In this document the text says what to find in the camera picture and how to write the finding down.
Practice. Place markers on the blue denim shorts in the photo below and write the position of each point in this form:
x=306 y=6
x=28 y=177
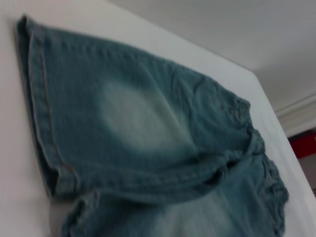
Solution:
x=138 y=128

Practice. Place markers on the red background object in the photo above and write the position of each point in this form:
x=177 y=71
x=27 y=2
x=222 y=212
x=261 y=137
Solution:
x=304 y=146

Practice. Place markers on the white wall moulding strip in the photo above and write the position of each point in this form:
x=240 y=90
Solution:
x=296 y=116

